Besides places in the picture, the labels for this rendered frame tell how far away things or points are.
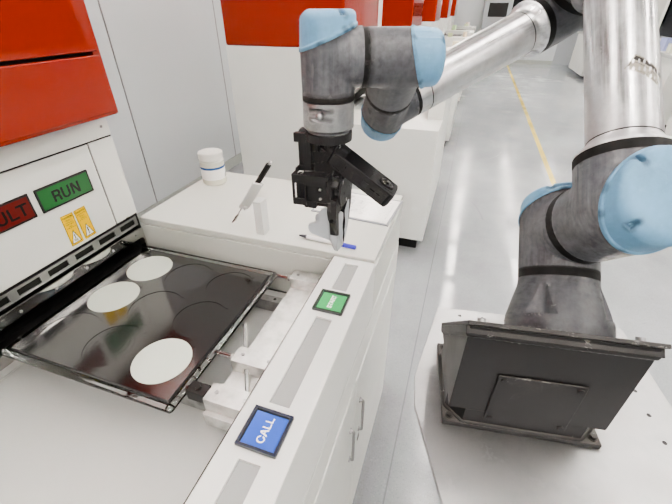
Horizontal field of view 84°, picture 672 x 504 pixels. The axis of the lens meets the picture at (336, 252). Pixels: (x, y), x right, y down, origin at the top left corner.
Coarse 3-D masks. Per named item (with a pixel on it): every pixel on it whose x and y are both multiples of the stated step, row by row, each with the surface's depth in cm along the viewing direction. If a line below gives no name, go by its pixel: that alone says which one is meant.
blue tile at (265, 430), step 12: (252, 420) 48; (264, 420) 48; (276, 420) 48; (288, 420) 48; (252, 432) 47; (264, 432) 47; (276, 432) 47; (252, 444) 46; (264, 444) 46; (276, 444) 46
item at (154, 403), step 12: (24, 360) 64; (36, 360) 64; (60, 372) 62; (72, 372) 62; (96, 384) 60; (108, 384) 60; (120, 396) 59; (132, 396) 58; (144, 396) 58; (156, 408) 57
